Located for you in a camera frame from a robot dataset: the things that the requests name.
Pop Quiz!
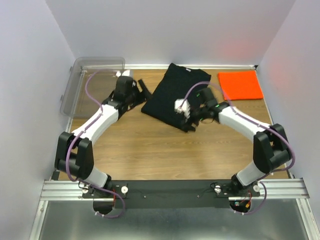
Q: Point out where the black t-shirt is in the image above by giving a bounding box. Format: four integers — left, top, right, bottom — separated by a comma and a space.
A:
141, 63, 211, 130

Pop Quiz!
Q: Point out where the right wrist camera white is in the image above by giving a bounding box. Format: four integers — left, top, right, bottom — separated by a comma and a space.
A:
174, 99, 191, 119

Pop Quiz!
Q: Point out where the folded orange t-shirt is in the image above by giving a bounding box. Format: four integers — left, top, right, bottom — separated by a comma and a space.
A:
217, 70, 264, 100

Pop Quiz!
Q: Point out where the clear plastic bin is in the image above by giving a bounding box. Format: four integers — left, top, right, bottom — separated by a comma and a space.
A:
60, 57, 125, 119

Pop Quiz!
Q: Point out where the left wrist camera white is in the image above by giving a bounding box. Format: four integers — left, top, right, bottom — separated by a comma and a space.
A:
115, 69, 134, 78

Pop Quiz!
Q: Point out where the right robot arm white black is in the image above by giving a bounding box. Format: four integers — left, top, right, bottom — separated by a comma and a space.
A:
174, 87, 294, 196

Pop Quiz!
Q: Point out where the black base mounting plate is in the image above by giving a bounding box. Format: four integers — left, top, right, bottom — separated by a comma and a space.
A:
82, 179, 261, 216

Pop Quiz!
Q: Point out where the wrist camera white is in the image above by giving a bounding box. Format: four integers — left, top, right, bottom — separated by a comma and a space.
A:
115, 69, 134, 78
174, 99, 191, 119

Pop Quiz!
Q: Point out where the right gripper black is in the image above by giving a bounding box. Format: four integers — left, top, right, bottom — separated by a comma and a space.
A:
181, 105, 208, 132

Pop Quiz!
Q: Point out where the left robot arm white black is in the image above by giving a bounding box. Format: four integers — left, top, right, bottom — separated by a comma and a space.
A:
54, 76, 152, 198

